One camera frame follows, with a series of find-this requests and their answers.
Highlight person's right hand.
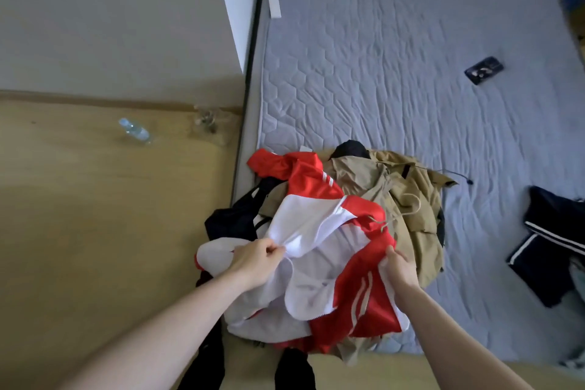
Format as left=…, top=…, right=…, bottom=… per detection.
left=381, top=245, right=420, bottom=299

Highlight khaki jacket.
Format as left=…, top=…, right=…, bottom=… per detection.
left=258, top=150, right=458, bottom=367

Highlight person's left hand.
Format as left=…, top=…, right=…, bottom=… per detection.
left=227, top=238, right=287, bottom=293

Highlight person's left forearm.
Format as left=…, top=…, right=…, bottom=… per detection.
left=57, top=268, right=250, bottom=390

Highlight black cloth piece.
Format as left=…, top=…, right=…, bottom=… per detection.
left=274, top=348, right=317, bottom=390

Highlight small black cloth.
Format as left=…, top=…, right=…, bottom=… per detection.
left=330, top=140, right=371, bottom=160

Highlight black phone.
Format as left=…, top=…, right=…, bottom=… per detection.
left=464, top=56, right=505, bottom=85

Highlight black garment with white stripes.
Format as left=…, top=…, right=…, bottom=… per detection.
left=177, top=176, right=286, bottom=390

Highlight black bed frame edge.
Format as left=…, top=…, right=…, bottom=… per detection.
left=231, top=0, right=271, bottom=203

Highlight small clear glass object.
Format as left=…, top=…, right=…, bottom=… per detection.
left=194, top=106, right=222, bottom=133

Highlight clear plastic water bottle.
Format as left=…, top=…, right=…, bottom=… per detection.
left=118, top=118, right=152, bottom=144

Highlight grey quilted mattress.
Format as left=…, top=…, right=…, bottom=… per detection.
left=231, top=0, right=585, bottom=365

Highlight person's right forearm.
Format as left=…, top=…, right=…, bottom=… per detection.
left=394, top=284, right=535, bottom=390

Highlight thin black cord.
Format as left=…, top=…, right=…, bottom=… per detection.
left=413, top=165, right=474, bottom=185

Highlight red and white sports jacket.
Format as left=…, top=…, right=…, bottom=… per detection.
left=194, top=149, right=410, bottom=355

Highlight navy folded garment white stripes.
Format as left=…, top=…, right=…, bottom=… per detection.
left=506, top=186, right=585, bottom=308

